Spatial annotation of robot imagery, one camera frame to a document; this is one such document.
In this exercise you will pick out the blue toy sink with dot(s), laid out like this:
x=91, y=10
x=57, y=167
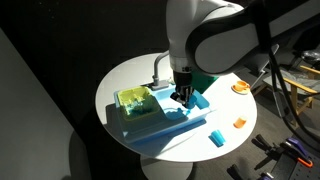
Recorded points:
x=171, y=116

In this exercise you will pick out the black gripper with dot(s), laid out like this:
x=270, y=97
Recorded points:
x=183, y=87

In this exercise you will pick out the wooden folding chair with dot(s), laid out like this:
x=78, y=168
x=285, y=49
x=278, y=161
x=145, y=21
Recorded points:
x=302, y=86

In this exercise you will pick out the clamp with orange handle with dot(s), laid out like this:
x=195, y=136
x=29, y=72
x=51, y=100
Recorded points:
x=291, y=147

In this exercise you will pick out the orange upside-down cup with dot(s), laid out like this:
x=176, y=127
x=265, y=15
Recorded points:
x=240, y=122

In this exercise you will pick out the yellow-green dish basket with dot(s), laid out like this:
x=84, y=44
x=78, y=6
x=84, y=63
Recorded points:
x=136, y=103

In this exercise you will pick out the blue cup lying down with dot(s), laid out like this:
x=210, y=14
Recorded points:
x=217, y=138

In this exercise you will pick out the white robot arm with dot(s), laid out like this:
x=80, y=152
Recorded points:
x=216, y=37

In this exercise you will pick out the orange saucer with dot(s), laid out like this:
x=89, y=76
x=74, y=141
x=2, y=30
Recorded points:
x=244, y=91

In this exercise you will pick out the grey toy faucet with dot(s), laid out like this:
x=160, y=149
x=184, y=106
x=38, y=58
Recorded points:
x=158, y=84

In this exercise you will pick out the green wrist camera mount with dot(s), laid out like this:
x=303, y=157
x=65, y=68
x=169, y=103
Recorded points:
x=202, y=82

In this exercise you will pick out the orange mug on saucer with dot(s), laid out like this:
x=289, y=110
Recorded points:
x=241, y=85

